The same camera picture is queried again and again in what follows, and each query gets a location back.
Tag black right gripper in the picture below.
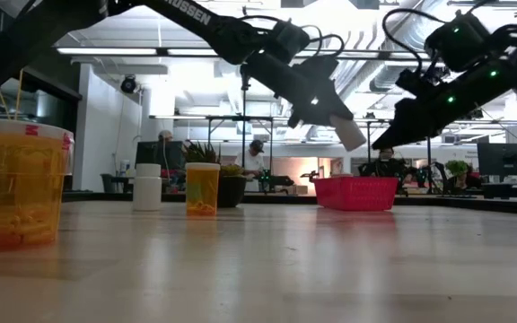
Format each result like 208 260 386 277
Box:
372 48 517 151

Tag black metal workstation frame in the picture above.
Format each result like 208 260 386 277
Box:
360 117 435 195
149 114 275 174

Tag dark waste bin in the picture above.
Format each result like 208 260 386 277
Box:
100 172 121 194

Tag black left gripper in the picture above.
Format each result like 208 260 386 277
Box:
241 52 354 129

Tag silver ventilation duct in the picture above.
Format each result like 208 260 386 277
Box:
370 0 425 91

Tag black tripod stand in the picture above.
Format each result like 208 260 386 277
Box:
239 74 252 180

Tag person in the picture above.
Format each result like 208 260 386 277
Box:
233 138 267 193
359 147 415 179
156 129 187 192

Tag succulent plant in black pot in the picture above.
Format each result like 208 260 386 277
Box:
180 139 248 209

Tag orange pill bottle red-marked cap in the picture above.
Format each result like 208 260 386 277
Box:
0 118 76 250

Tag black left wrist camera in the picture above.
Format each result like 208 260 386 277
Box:
270 19 312 60

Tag dark desk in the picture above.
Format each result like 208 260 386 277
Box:
481 180 517 202

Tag red plastic mesh basket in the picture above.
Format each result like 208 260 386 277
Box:
313 176 399 213

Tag white plastic pill bottle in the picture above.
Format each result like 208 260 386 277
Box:
329 115 368 153
132 162 163 213

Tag long ceiling strip light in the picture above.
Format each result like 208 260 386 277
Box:
167 48 223 57
388 51 428 61
338 49 379 59
56 47 158 57

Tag green leafy plant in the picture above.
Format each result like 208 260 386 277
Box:
443 159 470 178

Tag black computer monitor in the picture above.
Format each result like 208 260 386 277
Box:
135 140 186 170
476 142 517 177

